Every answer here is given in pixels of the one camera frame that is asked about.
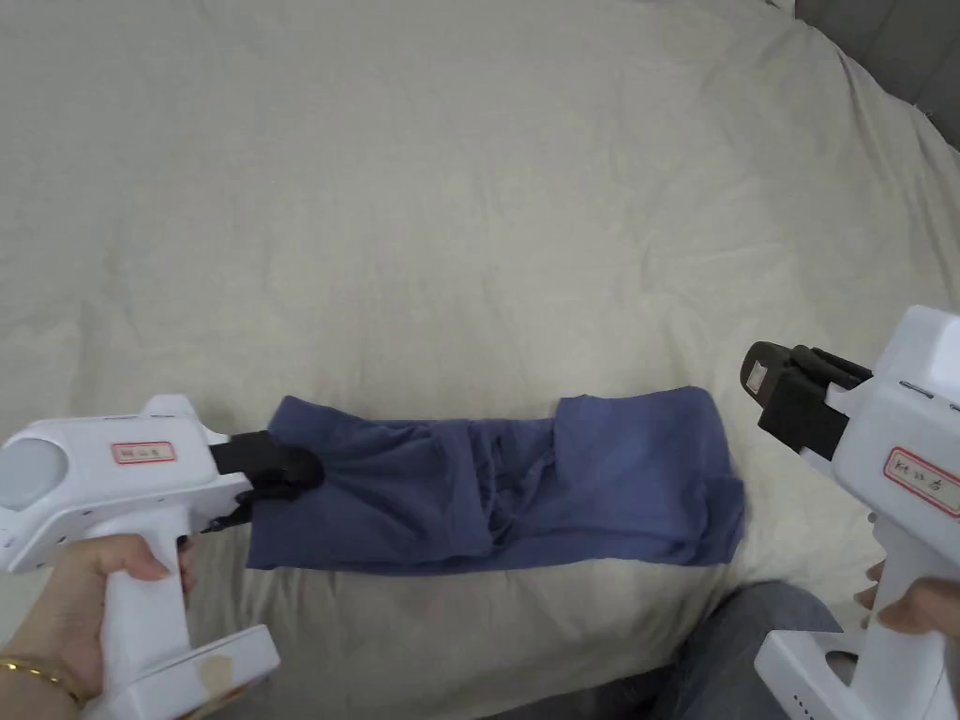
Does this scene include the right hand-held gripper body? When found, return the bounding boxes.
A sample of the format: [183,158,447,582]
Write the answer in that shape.
[753,303,960,720]

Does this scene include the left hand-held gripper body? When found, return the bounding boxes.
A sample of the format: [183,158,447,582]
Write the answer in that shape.
[0,395,282,720]

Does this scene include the blue shirt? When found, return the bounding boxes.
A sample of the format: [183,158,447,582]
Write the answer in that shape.
[246,385,748,576]

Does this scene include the person's left forearm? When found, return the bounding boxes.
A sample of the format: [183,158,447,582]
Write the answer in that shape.
[0,649,85,720]

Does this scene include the person's left hand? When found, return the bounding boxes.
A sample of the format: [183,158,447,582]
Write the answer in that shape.
[0,535,199,708]

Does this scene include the person's right hand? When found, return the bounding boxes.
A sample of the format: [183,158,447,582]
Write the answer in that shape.
[854,556,960,640]

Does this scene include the person's legs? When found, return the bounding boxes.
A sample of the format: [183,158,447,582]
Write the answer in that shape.
[517,580,880,720]

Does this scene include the bed with beige sheet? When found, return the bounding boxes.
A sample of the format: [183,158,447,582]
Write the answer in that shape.
[0,0,960,720]

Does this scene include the grey padded headboard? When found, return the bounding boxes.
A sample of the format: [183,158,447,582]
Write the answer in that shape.
[793,0,960,153]

